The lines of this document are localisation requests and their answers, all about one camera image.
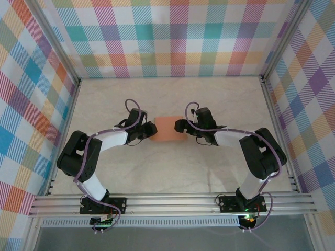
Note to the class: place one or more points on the orange paper box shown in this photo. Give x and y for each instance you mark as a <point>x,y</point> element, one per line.
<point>167,129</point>

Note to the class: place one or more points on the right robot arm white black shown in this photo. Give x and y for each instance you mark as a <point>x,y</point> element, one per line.
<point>264,154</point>

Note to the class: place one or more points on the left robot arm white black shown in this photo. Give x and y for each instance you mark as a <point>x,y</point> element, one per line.
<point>78,157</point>

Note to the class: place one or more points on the left green circuit board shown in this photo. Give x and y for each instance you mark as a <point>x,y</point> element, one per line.
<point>103,221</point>

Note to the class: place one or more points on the right circuit board with LED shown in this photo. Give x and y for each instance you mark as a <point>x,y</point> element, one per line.
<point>250,219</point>

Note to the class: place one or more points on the grey metal lower panel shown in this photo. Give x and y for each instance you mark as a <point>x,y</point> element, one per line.
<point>167,239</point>

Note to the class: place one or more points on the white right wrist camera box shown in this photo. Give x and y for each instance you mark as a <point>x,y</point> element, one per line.
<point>195,118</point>

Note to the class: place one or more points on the aluminium side rail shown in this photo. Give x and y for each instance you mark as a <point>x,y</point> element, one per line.
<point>277,109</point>
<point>62,125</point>

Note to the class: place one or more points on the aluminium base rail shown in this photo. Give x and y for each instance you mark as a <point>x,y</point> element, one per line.
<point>172,206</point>

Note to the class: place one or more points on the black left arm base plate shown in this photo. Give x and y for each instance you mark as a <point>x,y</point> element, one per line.
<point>117,205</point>

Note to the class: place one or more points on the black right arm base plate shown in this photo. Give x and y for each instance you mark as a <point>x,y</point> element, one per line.
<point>227,204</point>

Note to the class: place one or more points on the aluminium frame post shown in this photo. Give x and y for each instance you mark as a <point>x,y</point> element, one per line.
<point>52,41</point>
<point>288,39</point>

